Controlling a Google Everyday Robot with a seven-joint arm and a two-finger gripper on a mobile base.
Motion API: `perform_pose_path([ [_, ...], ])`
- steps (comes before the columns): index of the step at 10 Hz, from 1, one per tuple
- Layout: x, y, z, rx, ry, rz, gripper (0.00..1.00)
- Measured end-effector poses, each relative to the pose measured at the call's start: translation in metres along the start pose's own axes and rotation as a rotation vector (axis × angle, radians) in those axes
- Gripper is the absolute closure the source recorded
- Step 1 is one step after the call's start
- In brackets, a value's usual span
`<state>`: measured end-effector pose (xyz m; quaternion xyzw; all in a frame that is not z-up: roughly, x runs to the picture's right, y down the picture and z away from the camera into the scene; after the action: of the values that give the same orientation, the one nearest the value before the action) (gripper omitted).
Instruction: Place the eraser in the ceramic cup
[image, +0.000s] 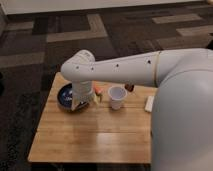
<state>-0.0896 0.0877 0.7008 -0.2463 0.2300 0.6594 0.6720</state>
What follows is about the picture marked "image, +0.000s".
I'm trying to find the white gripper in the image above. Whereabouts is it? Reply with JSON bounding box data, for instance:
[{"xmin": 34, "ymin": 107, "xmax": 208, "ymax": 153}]
[{"xmin": 71, "ymin": 81, "xmax": 100, "ymax": 111}]

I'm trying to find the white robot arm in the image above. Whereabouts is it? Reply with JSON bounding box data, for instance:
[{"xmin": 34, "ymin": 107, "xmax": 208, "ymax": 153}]
[{"xmin": 60, "ymin": 48, "xmax": 213, "ymax": 171}]

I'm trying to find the white ceramic cup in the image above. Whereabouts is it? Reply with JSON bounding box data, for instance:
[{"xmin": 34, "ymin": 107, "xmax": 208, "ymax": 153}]
[{"xmin": 108, "ymin": 86, "xmax": 127, "ymax": 110}]

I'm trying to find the orange carrot toy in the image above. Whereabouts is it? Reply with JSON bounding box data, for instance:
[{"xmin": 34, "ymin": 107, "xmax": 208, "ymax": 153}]
[{"xmin": 93, "ymin": 83, "xmax": 103, "ymax": 102}]

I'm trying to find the dark blue bowl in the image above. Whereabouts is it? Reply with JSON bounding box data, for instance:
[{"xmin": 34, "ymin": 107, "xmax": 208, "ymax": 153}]
[{"xmin": 56, "ymin": 83, "xmax": 91, "ymax": 112}]

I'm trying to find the wooden table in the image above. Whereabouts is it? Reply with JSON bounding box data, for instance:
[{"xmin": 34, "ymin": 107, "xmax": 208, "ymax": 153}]
[{"xmin": 28, "ymin": 74, "xmax": 156, "ymax": 163}]

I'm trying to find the white rectangular block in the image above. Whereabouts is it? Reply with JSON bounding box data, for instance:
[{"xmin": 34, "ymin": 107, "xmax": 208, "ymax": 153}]
[{"xmin": 145, "ymin": 96, "xmax": 154, "ymax": 113}]

